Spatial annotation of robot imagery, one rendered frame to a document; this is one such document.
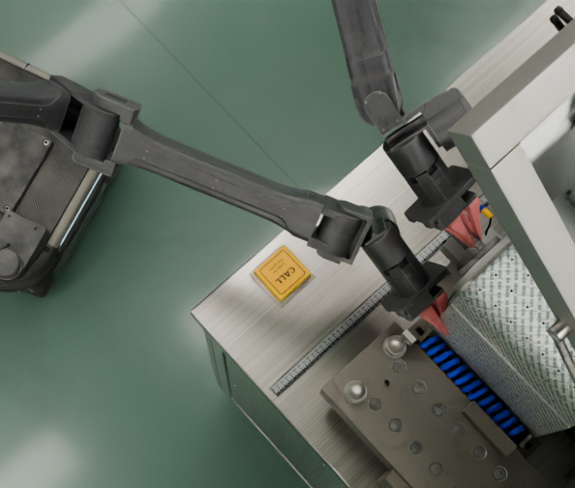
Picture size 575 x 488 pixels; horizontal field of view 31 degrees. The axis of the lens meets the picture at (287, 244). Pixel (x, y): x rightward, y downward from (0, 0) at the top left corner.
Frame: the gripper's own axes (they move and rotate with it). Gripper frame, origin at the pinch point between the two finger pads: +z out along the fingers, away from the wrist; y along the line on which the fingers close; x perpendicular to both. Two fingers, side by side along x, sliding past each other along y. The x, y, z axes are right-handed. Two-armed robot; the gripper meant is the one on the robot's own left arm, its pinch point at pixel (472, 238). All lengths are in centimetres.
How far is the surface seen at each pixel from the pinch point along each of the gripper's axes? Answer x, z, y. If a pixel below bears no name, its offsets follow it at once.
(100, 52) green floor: -167, -19, -6
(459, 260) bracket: -7.5, 6.1, 0.9
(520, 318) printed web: 12.5, 5.7, 5.7
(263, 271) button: -38.0, -0.3, 19.8
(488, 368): -1.4, 19.2, 9.3
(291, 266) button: -36.5, 2.1, 15.8
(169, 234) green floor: -136, 22, 17
